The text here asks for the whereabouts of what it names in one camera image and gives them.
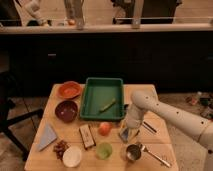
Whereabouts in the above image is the blue sponge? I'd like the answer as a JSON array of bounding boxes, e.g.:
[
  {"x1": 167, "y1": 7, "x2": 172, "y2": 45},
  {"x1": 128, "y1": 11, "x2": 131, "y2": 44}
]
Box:
[{"x1": 119, "y1": 128, "x2": 130, "y2": 143}]

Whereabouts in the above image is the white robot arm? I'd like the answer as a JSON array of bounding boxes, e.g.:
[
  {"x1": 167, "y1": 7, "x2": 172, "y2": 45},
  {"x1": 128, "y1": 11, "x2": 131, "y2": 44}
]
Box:
[{"x1": 125, "y1": 90, "x2": 213, "y2": 153}]

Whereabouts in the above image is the metal measuring cup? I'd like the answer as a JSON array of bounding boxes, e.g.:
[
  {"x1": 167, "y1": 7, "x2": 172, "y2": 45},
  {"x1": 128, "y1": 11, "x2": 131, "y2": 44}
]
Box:
[{"x1": 126, "y1": 143, "x2": 171, "y2": 168}]

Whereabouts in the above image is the green plastic cup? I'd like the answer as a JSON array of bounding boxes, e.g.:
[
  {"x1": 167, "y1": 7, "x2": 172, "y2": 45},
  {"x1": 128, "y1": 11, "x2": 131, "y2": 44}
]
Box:
[{"x1": 96, "y1": 142, "x2": 112, "y2": 160}]

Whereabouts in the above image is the red peach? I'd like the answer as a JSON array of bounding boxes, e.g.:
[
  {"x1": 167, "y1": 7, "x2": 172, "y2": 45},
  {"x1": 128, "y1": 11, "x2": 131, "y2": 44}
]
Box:
[{"x1": 98, "y1": 122, "x2": 112, "y2": 136}]

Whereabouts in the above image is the green bean pod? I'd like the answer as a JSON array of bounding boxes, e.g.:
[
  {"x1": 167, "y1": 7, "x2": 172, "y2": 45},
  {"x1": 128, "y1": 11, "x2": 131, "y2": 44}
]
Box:
[{"x1": 99, "y1": 98, "x2": 116, "y2": 113}]

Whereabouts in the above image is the green plastic tray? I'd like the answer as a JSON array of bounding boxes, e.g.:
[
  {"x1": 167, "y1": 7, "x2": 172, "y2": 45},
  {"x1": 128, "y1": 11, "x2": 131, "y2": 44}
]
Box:
[{"x1": 80, "y1": 77, "x2": 125, "y2": 122}]

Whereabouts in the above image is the brown rectangular box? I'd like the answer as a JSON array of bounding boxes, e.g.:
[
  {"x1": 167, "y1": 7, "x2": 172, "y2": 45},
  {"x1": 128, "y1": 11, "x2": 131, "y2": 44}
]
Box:
[{"x1": 79, "y1": 124, "x2": 96, "y2": 149}]

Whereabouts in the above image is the white bowl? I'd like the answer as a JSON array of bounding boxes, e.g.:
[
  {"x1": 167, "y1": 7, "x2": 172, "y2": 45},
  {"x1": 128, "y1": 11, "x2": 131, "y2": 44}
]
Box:
[{"x1": 62, "y1": 146, "x2": 82, "y2": 168}]

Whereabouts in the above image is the dark red bowl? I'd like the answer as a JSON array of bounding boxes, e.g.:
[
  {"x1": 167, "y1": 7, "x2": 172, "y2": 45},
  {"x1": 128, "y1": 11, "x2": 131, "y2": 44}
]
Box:
[{"x1": 55, "y1": 101, "x2": 78, "y2": 123}]

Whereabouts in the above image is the orange bowl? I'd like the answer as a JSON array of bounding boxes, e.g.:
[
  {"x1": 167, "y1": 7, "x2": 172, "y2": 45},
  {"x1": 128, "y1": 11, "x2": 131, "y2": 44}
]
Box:
[{"x1": 58, "y1": 81, "x2": 82, "y2": 99}]

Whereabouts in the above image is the grey triangular cloth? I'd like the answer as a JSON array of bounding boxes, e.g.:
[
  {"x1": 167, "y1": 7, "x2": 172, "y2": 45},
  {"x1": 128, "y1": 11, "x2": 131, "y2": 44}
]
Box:
[{"x1": 37, "y1": 124, "x2": 57, "y2": 151}]

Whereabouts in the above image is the black office chair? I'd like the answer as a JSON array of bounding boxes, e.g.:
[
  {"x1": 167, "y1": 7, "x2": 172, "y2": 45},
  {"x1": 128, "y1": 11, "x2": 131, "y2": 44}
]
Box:
[{"x1": 0, "y1": 72, "x2": 43, "y2": 161}]

